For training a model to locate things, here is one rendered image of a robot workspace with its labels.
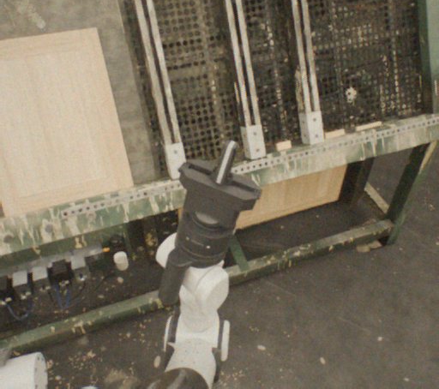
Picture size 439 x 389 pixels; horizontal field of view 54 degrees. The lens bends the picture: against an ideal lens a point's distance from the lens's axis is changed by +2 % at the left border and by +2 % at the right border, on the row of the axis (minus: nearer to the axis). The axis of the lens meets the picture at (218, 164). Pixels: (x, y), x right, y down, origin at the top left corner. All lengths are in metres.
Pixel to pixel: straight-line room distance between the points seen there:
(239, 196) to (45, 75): 1.09
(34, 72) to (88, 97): 0.18
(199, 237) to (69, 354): 1.72
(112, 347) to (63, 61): 1.35
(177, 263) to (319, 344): 1.66
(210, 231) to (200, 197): 0.06
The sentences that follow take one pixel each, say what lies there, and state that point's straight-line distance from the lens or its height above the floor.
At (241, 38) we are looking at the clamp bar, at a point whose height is 1.30.
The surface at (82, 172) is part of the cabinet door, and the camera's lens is 1.60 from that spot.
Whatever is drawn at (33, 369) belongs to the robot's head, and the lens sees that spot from 0.67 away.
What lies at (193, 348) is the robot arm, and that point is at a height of 1.21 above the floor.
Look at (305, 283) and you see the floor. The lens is 2.43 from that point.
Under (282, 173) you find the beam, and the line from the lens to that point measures 1.74.
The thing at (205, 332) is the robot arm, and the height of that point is 1.17.
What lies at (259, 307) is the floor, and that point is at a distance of 2.32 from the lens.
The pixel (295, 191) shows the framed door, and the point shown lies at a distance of 2.25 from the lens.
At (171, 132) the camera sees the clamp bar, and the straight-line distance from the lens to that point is 1.59.
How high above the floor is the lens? 2.03
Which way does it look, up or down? 43 degrees down
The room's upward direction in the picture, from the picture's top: straight up
